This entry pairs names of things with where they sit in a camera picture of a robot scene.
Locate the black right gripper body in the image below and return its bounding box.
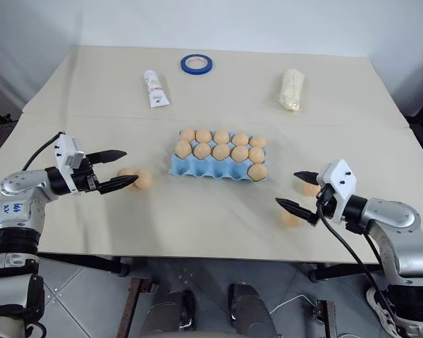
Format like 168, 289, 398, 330
314, 182, 340, 222

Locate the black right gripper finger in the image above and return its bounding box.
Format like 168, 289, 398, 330
293, 170, 320, 187
275, 197, 320, 227

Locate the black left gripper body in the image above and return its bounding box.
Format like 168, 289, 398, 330
70, 158, 102, 195

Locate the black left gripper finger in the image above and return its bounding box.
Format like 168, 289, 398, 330
97, 175, 140, 195
87, 149, 128, 165

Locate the blue egg carton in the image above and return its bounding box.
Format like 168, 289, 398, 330
167, 130, 269, 184

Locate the black table leg bar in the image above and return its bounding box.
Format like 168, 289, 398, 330
308, 262, 385, 282
38, 252, 130, 277

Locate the white squeeze tube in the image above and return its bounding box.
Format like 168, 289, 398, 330
143, 69, 172, 109

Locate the white plastic-wrapped bundle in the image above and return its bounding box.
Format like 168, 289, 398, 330
278, 68, 305, 113

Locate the black tripod stand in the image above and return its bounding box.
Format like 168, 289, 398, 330
0, 101, 19, 156

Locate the dark rounded shape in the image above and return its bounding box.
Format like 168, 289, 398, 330
228, 281, 280, 338
150, 262, 198, 334

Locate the white sneaker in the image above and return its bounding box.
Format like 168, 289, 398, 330
367, 287, 398, 332

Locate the blue tape roll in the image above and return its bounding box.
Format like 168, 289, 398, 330
179, 54, 214, 75

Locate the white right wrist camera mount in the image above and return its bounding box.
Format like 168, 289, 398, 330
316, 158, 359, 225

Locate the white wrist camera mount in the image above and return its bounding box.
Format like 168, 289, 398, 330
316, 158, 359, 225
53, 132, 90, 193

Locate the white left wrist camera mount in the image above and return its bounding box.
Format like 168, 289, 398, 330
53, 132, 90, 193

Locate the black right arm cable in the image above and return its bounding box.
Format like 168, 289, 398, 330
316, 192, 398, 318

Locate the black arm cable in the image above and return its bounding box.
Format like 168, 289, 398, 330
316, 192, 398, 318
21, 131, 65, 172

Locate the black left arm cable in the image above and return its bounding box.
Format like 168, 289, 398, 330
21, 131, 65, 172

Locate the white floor cable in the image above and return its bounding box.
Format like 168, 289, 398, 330
269, 294, 318, 316

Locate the rusty brown metal bracket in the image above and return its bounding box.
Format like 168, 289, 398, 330
121, 277, 159, 338
315, 299, 338, 338

